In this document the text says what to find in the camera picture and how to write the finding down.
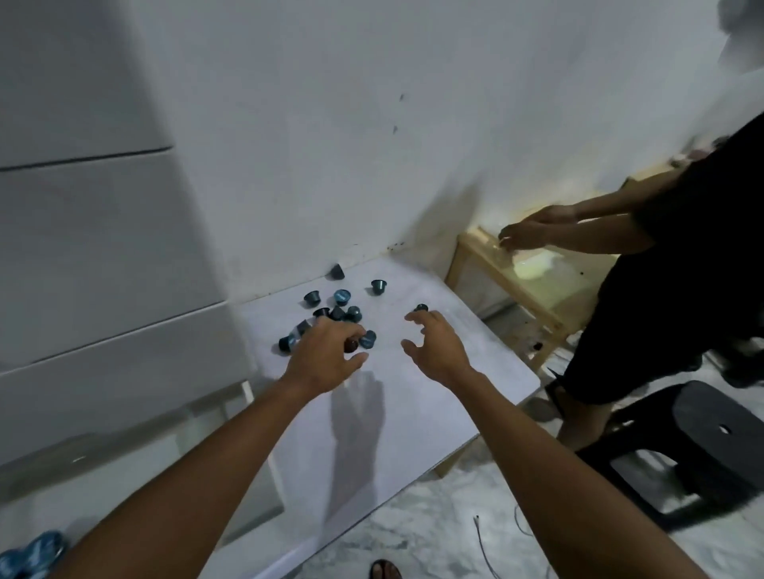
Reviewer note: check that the person's left hand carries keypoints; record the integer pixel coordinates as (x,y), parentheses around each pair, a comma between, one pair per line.
(319,358)

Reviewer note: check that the person's right thumb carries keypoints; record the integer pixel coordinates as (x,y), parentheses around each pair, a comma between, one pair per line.
(413,351)

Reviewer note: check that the pile of blue coffee capsules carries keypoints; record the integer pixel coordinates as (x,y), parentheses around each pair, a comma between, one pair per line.
(341,296)

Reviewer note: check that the blue slipper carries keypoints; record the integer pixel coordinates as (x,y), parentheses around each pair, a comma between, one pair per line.
(33,555)

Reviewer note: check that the person's left thumb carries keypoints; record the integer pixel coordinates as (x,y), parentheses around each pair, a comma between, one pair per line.
(357,361)

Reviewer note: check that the person's sandal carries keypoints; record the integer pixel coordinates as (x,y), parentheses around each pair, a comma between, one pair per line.
(386,571)

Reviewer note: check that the white drawer cabinet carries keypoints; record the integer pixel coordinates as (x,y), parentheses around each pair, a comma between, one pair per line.
(101,238)

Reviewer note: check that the black plastic stool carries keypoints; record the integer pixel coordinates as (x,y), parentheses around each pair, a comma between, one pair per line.
(704,441)

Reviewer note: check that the person's left forearm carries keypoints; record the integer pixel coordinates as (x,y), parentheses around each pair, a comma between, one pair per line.
(197,477)

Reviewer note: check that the small wooden side table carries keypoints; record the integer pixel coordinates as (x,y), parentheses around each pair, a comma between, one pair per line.
(537,298)

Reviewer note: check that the person's right hand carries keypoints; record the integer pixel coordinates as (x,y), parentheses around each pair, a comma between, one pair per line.
(444,355)

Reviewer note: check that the person's right forearm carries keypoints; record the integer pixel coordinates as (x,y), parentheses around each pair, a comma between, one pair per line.
(555,477)

